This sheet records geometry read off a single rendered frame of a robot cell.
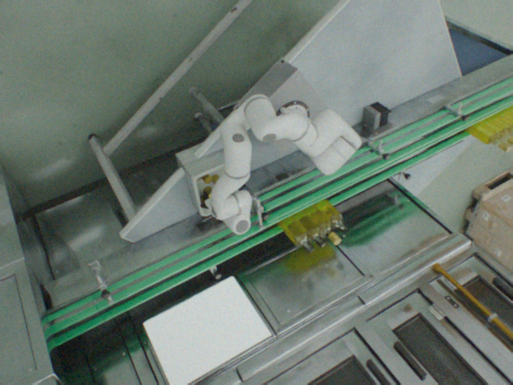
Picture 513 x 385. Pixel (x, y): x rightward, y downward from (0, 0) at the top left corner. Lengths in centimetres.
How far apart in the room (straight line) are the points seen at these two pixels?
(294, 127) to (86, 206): 141
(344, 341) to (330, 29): 117
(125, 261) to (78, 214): 65
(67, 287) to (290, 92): 110
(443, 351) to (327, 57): 118
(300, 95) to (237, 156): 44
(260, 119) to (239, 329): 85
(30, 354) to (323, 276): 109
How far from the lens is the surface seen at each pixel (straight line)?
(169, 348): 184
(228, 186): 147
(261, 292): 190
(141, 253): 188
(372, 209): 223
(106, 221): 235
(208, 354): 179
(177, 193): 184
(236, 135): 139
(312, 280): 192
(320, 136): 144
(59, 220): 247
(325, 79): 193
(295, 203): 193
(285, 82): 166
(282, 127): 132
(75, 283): 189
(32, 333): 163
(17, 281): 178
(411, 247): 211
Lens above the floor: 206
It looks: 40 degrees down
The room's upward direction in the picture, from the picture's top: 140 degrees clockwise
